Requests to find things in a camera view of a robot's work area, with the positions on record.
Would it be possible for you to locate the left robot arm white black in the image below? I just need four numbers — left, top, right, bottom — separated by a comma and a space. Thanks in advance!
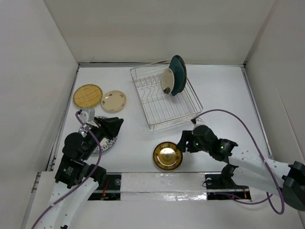
32, 117, 124, 229

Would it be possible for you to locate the yellow woven round plate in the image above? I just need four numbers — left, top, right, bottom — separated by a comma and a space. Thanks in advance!
72, 84, 103, 108

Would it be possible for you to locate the dark teal square plate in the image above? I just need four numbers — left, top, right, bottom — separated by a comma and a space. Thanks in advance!
169, 55, 187, 96

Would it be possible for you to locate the silver wire dish rack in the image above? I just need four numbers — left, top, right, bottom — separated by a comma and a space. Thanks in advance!
130, 59, 203, 131

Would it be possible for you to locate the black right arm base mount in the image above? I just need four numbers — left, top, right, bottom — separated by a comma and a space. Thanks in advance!
202, 165, 251, 200

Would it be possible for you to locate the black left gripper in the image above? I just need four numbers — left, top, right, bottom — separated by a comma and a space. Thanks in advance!
82, 115, 123, 159

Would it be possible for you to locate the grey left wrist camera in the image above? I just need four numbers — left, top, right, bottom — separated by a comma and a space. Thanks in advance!
79, 108, 95, 123

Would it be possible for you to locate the cream plate with red marks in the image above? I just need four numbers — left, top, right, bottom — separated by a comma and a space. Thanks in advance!
101, 90, 127, 112

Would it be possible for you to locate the glossy cream plate black motif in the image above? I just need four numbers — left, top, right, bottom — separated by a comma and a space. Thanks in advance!
161, 68, 175, 94

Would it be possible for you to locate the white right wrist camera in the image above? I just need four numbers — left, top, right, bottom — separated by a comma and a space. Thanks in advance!
191, 117, 205, 129

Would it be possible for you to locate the blue white floral plate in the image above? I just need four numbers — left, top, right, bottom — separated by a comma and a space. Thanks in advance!
78, 116, 118, 153

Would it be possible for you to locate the gold brown patterned plate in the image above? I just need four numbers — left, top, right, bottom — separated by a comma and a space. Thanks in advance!
152, 142, 183, 171

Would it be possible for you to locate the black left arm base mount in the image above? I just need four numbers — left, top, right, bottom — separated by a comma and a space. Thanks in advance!
88, 173, 122, 201

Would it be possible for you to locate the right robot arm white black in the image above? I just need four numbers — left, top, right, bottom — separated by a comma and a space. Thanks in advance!
176, 125, 305, 211

